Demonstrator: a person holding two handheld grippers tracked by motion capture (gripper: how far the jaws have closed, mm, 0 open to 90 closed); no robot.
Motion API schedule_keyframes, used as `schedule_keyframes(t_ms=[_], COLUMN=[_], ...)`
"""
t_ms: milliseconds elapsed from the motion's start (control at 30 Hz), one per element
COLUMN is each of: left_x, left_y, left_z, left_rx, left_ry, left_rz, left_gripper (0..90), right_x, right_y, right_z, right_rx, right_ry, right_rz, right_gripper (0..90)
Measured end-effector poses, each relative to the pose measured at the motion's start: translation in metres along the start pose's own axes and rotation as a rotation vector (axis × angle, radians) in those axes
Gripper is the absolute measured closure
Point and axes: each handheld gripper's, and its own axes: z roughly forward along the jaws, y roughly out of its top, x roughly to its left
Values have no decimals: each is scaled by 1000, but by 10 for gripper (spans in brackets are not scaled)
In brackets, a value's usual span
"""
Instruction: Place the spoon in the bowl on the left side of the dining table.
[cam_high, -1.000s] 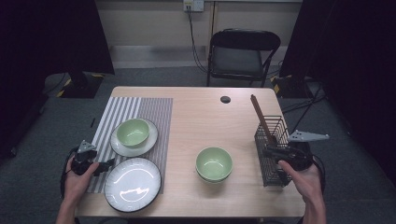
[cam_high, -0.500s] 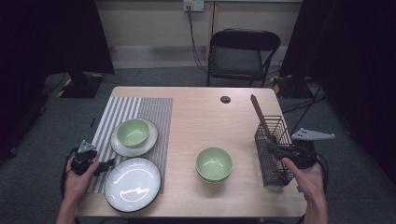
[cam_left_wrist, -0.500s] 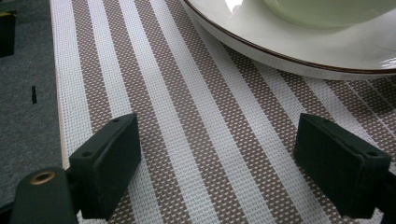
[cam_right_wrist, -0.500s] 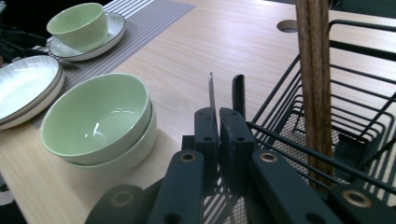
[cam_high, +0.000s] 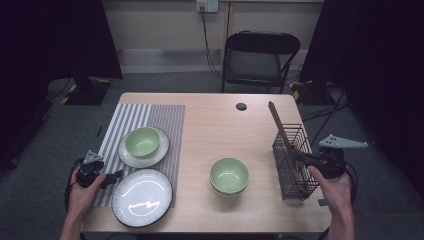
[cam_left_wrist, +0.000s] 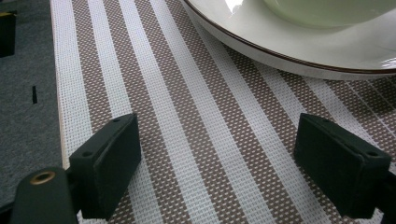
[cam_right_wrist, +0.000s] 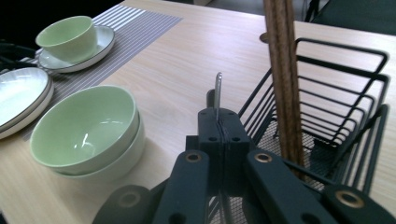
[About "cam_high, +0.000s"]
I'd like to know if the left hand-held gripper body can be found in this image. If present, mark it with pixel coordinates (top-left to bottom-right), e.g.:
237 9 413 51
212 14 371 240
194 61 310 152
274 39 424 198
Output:
75 149 106 189

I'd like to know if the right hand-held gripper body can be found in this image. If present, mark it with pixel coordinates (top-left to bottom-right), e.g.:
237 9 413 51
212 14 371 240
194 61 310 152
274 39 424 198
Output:
313 134 369 180

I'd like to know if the white plate with dark rim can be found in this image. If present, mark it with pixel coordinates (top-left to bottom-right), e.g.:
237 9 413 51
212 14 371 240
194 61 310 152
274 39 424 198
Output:
111 168 174 229
118 126 170 169

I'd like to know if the black wire basket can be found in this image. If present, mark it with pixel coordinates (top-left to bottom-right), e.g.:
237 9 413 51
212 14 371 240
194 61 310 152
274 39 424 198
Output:
272 123 321 202

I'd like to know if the brown wooden chopstick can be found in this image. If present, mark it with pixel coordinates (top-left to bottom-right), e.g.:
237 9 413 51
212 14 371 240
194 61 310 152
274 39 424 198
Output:
269 100 295 154
267 100 293 154
267 100 294 154
268 100 294 154

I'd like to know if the green ceramic bowl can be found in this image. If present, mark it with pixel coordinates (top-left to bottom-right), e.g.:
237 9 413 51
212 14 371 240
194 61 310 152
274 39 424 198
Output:
124 126 161 159
209 157 250 196
210 184 248 199

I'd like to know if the person's left hand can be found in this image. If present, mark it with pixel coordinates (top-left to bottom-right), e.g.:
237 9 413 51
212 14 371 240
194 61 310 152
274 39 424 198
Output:
67 168 108 220

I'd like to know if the person's right hand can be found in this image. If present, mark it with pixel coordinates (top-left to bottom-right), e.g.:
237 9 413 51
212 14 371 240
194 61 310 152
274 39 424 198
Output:
307 164 355 221

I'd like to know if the black stand base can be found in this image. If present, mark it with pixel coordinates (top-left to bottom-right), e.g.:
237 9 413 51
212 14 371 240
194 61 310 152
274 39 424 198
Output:
60 76 113 107
289 79 334 106

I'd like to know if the striped grey placemat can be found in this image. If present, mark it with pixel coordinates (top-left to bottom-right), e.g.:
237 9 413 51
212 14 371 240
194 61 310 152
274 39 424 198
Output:
92 103 186 209

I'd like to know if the black folding chair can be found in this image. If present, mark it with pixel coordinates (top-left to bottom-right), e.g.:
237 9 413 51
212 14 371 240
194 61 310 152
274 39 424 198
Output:
220 29 302 95

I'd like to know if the dark curtain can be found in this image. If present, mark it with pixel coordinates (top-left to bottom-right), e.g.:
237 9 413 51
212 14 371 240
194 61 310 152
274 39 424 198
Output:
0 0 124 169
299 0 424 191

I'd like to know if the left hand-held gripper cable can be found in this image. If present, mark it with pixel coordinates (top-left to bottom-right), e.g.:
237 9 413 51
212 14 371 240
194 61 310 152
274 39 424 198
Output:
64 155 85 214

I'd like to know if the hand-held gripper cable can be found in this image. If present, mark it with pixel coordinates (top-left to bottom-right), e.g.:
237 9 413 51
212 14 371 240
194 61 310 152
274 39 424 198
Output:
64 155 85 214
343 162 360 205

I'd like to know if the right hand-held gripper cable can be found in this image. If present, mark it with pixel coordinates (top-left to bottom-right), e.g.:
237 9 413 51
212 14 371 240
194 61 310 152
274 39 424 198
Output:
343 162 360 205

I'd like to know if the black floor cable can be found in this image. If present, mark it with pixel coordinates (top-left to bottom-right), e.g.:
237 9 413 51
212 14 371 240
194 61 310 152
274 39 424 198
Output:
301 88 350 148

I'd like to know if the beige wall post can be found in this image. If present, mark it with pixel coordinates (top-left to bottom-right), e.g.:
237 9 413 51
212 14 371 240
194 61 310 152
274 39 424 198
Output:
219 0 233 64

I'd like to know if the black socket cable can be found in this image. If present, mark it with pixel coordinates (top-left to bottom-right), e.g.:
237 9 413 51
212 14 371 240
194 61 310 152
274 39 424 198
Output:
199 5 224 79

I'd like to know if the white wall socket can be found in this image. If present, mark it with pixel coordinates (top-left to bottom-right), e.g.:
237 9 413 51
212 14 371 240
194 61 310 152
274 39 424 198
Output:
195 0 220 14

